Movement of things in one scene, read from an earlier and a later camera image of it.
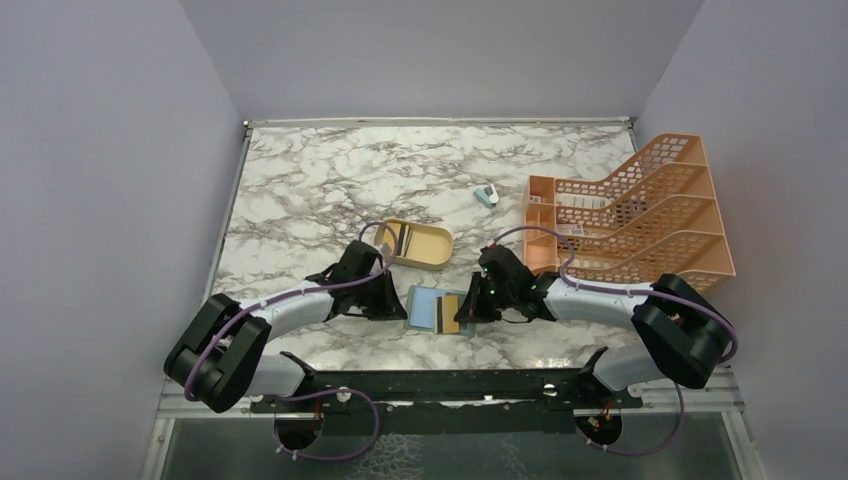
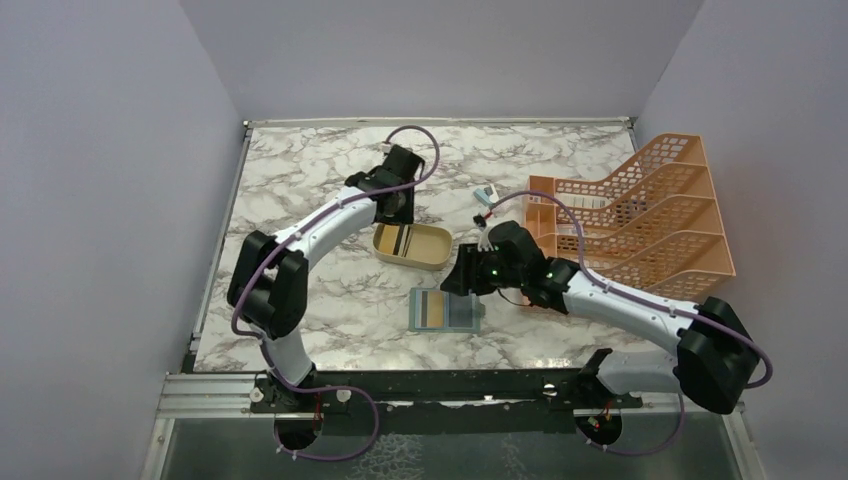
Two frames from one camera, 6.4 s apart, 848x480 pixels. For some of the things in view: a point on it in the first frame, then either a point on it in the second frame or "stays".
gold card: (449, 308) → (435, 309)
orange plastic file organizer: (656, 215) stays
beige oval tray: (419, 245) stays
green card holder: (424, 310) stays
